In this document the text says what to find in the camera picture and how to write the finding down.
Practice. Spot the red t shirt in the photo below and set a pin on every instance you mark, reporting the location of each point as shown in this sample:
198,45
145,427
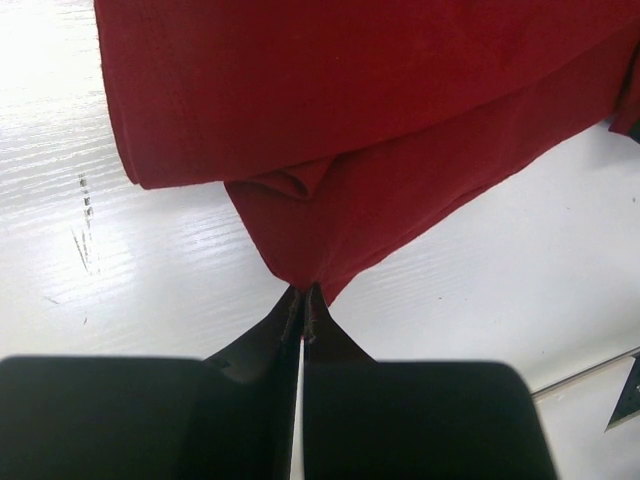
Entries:
342,130

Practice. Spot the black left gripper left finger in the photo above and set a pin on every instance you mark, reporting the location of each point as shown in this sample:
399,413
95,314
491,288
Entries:
229,416

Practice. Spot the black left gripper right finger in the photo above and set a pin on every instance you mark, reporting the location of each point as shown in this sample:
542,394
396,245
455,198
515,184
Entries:
368,419

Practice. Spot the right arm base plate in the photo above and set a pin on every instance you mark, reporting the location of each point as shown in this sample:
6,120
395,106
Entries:
627,405

